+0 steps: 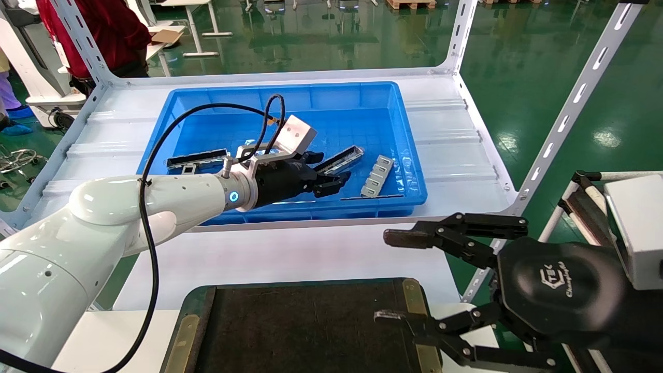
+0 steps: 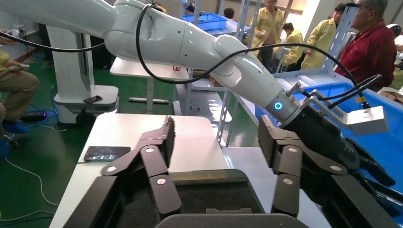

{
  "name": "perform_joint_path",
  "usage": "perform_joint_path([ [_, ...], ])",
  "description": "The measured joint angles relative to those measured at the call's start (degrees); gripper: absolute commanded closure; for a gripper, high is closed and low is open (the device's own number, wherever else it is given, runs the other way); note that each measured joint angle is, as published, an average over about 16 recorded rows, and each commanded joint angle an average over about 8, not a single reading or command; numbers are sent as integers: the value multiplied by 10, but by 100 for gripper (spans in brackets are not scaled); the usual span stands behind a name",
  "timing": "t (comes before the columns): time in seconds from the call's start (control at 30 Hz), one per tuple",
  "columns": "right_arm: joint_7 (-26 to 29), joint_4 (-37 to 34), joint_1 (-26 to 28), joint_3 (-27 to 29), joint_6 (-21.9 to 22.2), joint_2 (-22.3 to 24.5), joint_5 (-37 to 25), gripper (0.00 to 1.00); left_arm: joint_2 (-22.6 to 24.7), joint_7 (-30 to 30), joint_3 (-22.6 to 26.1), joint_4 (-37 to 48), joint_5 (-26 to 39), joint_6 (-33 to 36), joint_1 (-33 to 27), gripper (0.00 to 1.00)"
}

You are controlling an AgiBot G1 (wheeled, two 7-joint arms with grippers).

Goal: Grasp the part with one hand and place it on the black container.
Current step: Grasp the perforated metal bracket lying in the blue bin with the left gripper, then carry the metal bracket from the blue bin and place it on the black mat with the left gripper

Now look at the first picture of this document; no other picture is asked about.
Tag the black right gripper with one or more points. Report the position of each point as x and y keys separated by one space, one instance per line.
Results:
x=559 y=290

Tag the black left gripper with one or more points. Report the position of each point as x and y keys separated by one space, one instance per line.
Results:
x=282 y=181

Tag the black metal channel part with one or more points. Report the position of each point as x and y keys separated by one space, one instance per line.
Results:
x=199 y=158
x=344 y=158

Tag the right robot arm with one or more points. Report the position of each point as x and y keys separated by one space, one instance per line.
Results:
x=647 y=321

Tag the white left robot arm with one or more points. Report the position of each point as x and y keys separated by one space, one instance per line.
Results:
x=77 y=238

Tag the black flat container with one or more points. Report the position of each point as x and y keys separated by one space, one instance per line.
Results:
x=311 y=331

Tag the large blue plastic bin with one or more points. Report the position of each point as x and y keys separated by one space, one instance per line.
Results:
x=336 y=124

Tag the silver perforated metal strip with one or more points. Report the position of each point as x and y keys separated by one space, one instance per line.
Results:
x=378 y=176

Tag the thin black metal strip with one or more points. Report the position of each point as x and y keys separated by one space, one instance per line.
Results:
x=373 y=197

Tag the grey metal shelf rack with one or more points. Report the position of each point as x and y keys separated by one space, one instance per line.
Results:
x=450 y=129

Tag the white desk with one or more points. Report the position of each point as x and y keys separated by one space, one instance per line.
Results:
x=199 y=53

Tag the wooden pallet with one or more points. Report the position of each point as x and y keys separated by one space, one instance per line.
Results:
x=412 y=4

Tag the flat cardboard box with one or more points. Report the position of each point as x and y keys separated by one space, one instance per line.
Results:
x=167 y=36

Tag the man in red shirt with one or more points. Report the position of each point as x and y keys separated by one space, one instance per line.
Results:
x=98 y=31

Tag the chrome chair star base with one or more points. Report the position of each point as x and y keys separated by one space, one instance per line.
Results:
x=20 y=158

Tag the white machine base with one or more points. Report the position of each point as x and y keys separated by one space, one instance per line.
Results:
x=36 y=67

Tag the blue shoe cover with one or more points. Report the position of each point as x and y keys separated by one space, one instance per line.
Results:
x=15 y=128

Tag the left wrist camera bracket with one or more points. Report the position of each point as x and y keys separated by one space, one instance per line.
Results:
x=295 y=134

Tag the white tube frame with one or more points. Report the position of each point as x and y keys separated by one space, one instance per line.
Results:
x=582 y=207

